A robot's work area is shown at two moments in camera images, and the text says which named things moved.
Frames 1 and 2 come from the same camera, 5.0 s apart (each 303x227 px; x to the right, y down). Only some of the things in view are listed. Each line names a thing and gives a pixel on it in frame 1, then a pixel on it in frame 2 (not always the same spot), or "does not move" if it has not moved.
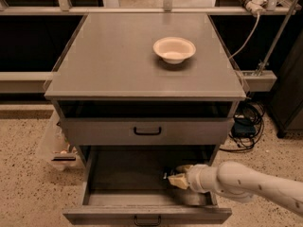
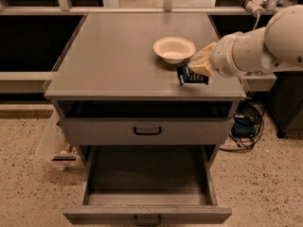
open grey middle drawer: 129,184 does not move
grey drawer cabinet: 146,89 does not move
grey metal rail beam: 25,82 does not move
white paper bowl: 174,49 does not move
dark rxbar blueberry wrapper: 169,173 → 187,75
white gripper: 193,177 → 223,58
